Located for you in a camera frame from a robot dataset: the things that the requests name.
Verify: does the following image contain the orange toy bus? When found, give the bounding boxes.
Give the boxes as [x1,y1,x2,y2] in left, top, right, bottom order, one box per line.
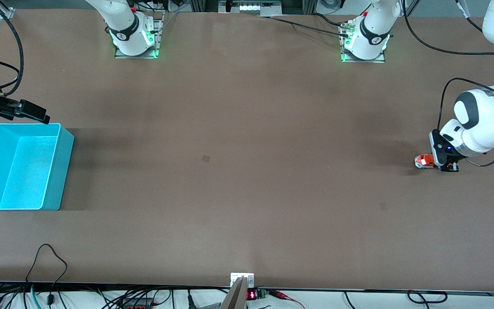
[414,154,437,170]

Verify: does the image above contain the blue plastic box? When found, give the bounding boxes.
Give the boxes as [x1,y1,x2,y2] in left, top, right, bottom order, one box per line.
[0,123,75,211]

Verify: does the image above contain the red black clip leads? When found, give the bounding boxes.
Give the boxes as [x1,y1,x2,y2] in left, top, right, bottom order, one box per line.
[268,289,305,309]

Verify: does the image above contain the red power strip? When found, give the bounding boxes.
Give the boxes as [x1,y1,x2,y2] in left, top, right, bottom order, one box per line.
[120,300,155,309]

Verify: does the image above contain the white lit device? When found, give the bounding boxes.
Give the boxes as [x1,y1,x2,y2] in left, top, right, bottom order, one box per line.
[219,0,283,17]

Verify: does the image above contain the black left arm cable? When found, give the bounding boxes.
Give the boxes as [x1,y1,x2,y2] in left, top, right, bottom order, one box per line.
[401,0,494,168]

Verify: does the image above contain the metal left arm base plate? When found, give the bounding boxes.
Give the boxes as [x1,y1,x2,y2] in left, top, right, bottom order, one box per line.
[339,21,387,64]

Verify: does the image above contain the black coiled cable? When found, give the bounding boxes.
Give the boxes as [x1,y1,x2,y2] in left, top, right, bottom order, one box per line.
[407,291,448,304]

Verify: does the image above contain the black looped thin cable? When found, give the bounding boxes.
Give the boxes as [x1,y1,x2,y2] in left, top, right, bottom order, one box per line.
[25,243,68,305]

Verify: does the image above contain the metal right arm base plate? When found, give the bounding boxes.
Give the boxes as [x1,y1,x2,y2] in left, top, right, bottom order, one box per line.
[114,12,164,59]

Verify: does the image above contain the black cable across table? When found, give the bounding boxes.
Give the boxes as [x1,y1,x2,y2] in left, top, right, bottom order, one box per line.
[256,13,352,39]

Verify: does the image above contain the white table edge bracket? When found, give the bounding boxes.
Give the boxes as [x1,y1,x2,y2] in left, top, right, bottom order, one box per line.
[230,273,255,288]

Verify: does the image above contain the grey metal mount bar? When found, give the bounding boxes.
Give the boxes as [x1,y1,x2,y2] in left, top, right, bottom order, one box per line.
[220,276,248,309]

